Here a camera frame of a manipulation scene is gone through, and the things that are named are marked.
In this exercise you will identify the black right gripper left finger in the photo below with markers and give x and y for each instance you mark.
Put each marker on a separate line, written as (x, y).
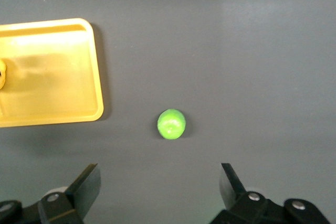
(84, 190)

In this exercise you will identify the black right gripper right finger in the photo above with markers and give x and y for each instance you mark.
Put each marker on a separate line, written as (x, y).
(231, 190)

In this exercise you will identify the green apple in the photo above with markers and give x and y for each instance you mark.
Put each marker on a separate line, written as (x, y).
(172, 124)

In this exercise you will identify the yellow potato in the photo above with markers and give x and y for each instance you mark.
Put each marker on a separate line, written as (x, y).
(2, 79)

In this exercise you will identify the yellow plastic tray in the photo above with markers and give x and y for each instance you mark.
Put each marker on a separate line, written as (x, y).
(52, 77)

